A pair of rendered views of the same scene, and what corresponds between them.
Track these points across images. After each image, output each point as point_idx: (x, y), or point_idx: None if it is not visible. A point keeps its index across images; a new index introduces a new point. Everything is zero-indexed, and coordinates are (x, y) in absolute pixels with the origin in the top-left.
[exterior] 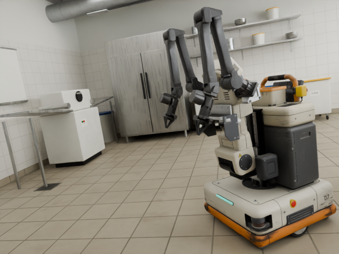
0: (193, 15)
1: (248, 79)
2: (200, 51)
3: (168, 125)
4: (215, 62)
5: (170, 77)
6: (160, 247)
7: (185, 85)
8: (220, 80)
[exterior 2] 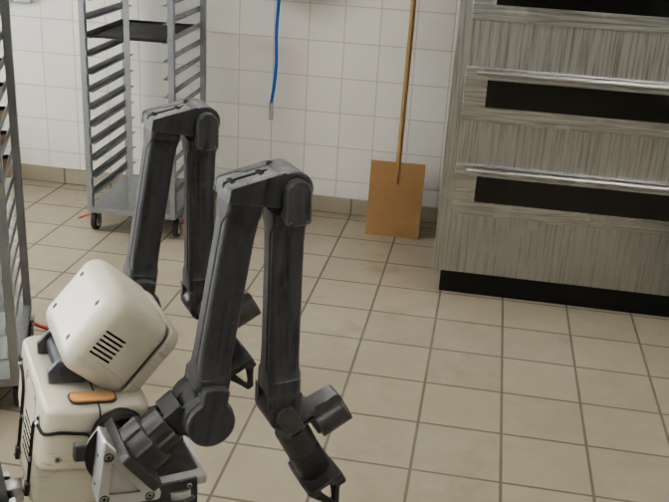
0: (219, 117)
1: (38, 336)
2: (214, 208)
3: (326, 495)
4: (126, 287)
5: (299, 351)
6: None
7: (232, 409)
8: (157, 299)
